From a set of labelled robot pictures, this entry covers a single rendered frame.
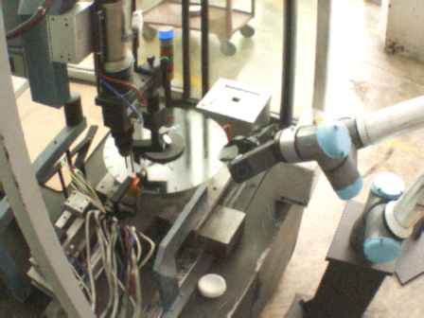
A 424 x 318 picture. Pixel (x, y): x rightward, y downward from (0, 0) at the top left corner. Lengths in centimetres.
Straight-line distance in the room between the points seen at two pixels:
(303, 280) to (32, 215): 178
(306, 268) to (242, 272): 97
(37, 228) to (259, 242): 91
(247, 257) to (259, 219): 15
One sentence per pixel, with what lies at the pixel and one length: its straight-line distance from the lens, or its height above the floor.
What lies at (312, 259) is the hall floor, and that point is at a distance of 226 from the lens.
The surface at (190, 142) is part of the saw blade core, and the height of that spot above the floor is 95.
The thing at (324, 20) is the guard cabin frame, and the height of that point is 123.
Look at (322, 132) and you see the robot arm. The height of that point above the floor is 121.
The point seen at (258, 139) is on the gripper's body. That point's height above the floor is 111.
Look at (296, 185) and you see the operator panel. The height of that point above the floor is 83.
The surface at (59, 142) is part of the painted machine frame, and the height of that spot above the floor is 105.
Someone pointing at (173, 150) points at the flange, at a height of 96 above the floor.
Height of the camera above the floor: 180
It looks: 42 degrees down
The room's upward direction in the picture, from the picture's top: straight up
